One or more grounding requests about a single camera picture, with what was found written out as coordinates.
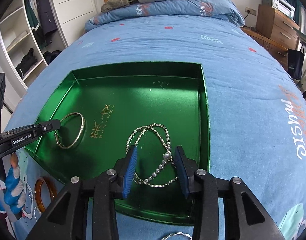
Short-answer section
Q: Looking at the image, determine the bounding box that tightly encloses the thin silver bangle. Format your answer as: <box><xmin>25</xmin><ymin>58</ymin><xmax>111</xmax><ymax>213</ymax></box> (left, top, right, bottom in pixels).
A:
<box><xmin>54</xmin><ymin>112</ymin><xmax>86</xmax><ymax>150</ymax></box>

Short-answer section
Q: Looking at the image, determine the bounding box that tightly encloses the blue cartoon bed sheet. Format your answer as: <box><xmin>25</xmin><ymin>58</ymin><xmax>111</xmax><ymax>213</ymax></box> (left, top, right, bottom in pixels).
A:
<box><xmin>7</xmin><ymin>15</ymin><xmax>306</xmax><ymax>239</ymax></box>

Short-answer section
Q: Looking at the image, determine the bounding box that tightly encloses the twisted silver bracelet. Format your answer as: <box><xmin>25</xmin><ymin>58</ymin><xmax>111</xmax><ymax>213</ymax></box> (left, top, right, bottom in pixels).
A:
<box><xmin>160</xmin><ymin>231</ymin><xmax>193</xmax><ymax>240</ymax></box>

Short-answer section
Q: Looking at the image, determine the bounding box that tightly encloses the white printer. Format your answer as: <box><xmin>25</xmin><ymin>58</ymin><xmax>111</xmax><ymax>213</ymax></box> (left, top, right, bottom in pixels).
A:
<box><xmin>262</xmin><ymin>0</ymin><xmax>296</xmax><ymax>20</ymax></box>

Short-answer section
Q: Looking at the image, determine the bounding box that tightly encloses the white open wardrobe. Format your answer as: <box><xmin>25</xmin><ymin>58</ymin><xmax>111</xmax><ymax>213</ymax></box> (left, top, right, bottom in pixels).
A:
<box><xmin>0</xmin><ymin>0</ymin><xmax>97</xmax><ymax>96</ymax></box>

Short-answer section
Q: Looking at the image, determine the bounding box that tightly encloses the green jewelry tray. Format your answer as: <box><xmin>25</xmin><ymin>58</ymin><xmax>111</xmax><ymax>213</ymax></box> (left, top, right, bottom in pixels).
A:
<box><xmin>24</xmin><ymin>61</ymin><xmax>211</xmax><ymax>226</ymax></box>

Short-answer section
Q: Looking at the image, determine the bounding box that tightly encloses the blue folded duvet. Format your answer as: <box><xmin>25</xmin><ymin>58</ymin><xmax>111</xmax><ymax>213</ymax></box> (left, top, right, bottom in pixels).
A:
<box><xmin>84</xmin><ymin>0</ymin><xmax>245</xmax><ymax>32</ymax></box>

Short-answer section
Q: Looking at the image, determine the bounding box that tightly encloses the wooden drawer chest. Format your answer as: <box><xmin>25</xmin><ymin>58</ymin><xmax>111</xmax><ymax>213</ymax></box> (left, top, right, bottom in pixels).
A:
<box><xmin>242</xmin><ymin>4</ymin><xmax>300</xmax><ymax>70</ymax></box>

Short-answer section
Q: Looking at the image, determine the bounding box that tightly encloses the dark tote bag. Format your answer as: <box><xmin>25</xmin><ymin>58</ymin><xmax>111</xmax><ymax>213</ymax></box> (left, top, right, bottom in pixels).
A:
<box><xmin>287</xmin><ymin>45</ymin><xmax>304</xmax><ymax>80</ymax></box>

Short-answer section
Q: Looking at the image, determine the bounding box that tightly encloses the silver pearl necklace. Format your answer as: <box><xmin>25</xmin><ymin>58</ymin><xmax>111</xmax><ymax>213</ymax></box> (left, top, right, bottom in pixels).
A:
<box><xmin>125</xmin><ymin>122</ymin><xmax>180</xmax><ymax>189</ymax></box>

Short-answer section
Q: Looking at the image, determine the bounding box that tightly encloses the amber orange bangle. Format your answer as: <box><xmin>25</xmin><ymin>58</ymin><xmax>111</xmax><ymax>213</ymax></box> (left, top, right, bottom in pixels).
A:
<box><xmin>34</xmin><ymin>177</ymin><xmax>57</xmax><ymax>213</ymax></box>

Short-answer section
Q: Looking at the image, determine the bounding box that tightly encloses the left blue white gloved hand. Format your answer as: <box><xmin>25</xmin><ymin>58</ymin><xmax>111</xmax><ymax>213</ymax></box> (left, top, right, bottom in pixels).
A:
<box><xmin>0</xmin><ymin>153</ymin><xmax>26</xmax><ymax>224</ymax></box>

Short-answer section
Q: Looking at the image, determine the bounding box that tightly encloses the olive green jacket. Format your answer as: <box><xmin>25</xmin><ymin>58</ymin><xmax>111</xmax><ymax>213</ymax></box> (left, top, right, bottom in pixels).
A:
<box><xmin>101</xmin><ymin>0</ymin><xmax>138</xmax><ymax>13</ymax></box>

